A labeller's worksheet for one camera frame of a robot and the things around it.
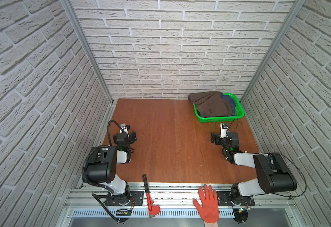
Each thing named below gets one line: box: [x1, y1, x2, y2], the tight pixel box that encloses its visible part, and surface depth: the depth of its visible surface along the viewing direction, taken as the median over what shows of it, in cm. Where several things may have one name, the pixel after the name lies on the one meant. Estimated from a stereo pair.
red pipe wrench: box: [142, 173, 161, 219], surface depth 72 cm
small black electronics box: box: [115, 208, 132, 216], surface depth 74 cm
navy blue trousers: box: [220, 92, 236, 116], surface depth 110 cm
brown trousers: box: [188, 91, 233, 118], surface depth 105 cm
